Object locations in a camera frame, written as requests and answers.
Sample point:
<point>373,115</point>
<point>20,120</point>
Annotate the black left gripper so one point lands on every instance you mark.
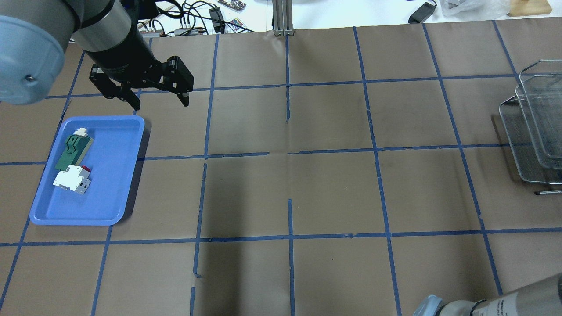
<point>124,56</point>

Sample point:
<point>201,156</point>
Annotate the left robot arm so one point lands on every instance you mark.
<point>35,35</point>

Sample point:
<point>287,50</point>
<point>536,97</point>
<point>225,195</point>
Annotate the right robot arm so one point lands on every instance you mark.
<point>542,298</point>

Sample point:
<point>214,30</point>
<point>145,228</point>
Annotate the blue plastic tray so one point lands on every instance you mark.
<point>111,158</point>

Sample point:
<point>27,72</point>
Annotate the green terminal block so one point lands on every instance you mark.
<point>76,146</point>

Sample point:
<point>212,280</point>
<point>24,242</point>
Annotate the white circuit breaker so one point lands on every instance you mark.
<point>73,178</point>

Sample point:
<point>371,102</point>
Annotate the black power adapter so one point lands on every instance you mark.
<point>422,13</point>

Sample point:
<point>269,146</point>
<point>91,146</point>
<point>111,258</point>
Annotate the clear plastic bag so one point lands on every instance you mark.
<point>475,9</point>

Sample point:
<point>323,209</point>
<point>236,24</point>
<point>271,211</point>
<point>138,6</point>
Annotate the aluminium frame post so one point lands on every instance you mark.
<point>283,18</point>

